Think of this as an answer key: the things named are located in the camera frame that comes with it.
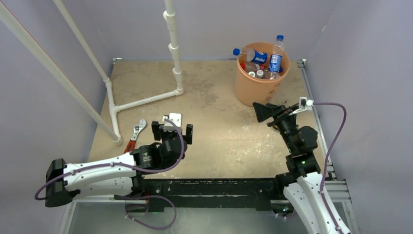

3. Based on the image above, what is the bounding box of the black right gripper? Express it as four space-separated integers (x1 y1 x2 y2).
254 101 300 152

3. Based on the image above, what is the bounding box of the small blue Pepsi bottle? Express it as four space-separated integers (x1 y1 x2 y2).
266 35 284 80

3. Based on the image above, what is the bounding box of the clear white cap bottle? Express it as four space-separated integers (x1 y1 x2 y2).
255 69 265 78

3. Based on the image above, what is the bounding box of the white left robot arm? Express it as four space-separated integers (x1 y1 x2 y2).
35 119 193 208

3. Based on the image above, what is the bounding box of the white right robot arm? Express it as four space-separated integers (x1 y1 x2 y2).
253 97 351 234

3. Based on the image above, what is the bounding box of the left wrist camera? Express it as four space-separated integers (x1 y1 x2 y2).
162 113 183 132

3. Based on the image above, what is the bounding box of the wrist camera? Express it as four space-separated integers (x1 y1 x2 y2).
291 97 314 115
162 113 183 132

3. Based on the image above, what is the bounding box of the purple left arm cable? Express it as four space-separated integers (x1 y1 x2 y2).
34 119 186 201

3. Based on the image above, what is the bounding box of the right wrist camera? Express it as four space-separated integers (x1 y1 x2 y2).
291 97 314 115

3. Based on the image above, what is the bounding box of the adjustable wrench red handle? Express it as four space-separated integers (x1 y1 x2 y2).
124 118 147 153

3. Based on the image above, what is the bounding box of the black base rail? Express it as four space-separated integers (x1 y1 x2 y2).
144 178 287 212

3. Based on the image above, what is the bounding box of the purple loop cable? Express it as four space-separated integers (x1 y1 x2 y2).
125 193 177 230

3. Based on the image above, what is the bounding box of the white PVC pipe frame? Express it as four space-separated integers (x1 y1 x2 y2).
0 0 184 145

